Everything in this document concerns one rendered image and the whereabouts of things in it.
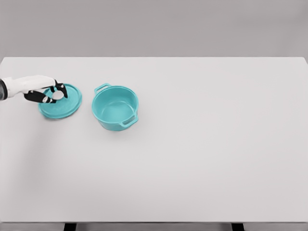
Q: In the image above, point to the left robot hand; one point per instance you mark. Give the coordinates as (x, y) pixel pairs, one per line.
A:
(36, 83)

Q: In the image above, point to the teal pot lid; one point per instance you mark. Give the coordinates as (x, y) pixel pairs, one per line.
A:
(68, 104)

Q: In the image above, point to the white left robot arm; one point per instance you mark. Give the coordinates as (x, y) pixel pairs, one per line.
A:
(10, 86)

